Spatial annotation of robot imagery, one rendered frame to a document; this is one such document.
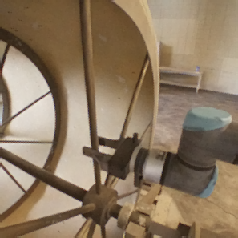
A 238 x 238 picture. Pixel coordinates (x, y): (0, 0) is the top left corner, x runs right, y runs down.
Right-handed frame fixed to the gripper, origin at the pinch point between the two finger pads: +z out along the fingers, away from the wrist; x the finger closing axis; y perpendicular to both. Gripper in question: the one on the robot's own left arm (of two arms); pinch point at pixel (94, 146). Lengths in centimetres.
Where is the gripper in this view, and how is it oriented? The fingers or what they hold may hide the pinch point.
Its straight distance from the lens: 51.8
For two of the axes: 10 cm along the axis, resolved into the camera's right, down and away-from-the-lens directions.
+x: -4.3, 4.2, -8.0
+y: 0.0, -8.8, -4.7
